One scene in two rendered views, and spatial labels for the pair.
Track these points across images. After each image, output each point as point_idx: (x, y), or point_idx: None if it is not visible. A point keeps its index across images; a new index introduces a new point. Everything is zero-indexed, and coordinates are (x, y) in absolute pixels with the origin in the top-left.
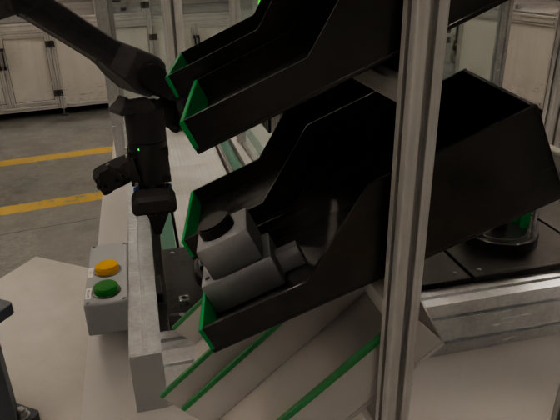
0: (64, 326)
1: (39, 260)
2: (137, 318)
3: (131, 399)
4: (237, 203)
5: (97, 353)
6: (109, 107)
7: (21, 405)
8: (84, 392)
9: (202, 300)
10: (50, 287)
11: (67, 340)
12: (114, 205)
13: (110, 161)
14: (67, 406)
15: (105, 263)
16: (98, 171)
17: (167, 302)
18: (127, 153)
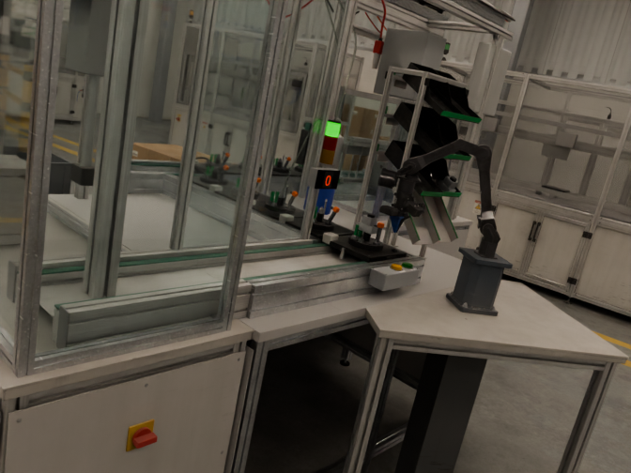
0: (409, 304)
1: (381, 327)
2: (409, 260)
3: (417, 284)
4: (422, 188)
5: (410, 294)
6: (420, 181)
7: (450, 296)
8: (426, 292)
9: (455, 192)
10: (394, 315)
11: (414, 301)
12: (286, 319)
13: (412, 205)
14: (435, 294)
15: (396, 266)
16: (419, 208)
17: (397, 254)
18: (413, 197)
